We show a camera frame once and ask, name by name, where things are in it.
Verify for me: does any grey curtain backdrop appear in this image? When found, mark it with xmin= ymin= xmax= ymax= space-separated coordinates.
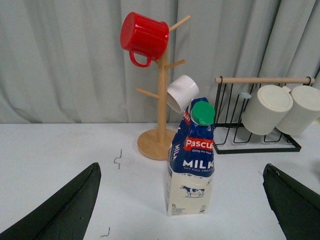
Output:
xmin=0 ymin=0 xmax=320 ymax=124

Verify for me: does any cream ribbed mug left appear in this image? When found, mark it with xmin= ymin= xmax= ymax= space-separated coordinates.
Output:
xmin=241 ymin=85 xmax=293 ymax=136

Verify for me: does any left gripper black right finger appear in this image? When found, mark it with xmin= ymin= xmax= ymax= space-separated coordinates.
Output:
xmin=263 ymin=163 xmax=320 ymax=240

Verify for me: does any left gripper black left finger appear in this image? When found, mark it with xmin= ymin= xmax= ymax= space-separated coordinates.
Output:
xmin=0 ymin=162 xmax=102 ymax=240

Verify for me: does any red enamel mug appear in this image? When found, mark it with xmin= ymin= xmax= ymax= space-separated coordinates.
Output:
xmin=120 ymin=12 xmax=170 ymax=68

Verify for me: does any blue white milk carton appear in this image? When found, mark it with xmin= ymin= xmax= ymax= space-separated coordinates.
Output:
xmin=165 ymin=97 xmax=216 ymax=216

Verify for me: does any white mug on tree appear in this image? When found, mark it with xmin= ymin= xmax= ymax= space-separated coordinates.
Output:
xmin=167 ymin=75 xmax=200 ymax=113

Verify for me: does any black wire cup rack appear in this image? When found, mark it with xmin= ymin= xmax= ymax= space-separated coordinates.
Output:
xmin=213 ymin=76 xmax=316 ymax=155

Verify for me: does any wooden mug tree stand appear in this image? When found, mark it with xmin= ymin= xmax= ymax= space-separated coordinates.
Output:
xmin=135 ymin=15 xmax=192 ymax=161

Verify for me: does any cream ribbed mug right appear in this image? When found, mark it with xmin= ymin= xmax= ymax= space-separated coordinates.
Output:
xmin=276 ymin=85 xmax=320 ymax=136

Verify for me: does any cream ribbed mug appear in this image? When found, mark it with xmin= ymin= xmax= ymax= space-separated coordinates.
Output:
xmin=241 ymin=85 xmax=293 ymax=136
xmin=276 ymin=85 xmax=320 ymax=136

